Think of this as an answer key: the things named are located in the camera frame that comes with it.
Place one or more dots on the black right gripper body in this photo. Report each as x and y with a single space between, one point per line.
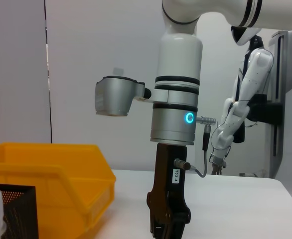
163 179

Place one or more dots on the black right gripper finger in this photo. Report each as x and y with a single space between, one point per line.
178 230
159 231

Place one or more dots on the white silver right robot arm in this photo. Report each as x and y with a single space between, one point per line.
179 57

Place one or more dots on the black mesh pen holder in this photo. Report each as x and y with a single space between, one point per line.
21 214

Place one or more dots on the yellow plastic bin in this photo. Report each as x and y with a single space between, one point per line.
73 179

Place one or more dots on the white humanoid robot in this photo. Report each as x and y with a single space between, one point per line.
250 79

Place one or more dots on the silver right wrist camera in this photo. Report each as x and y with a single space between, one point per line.
116 97

